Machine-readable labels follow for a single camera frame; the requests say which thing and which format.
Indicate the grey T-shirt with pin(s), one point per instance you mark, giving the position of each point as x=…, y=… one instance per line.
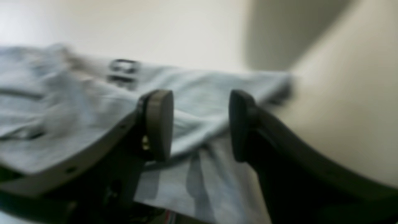
x=55, y=103

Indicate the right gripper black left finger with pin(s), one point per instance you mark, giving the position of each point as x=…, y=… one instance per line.
x=97, y=185

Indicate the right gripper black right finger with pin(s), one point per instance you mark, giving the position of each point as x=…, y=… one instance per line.
x=300, y=185

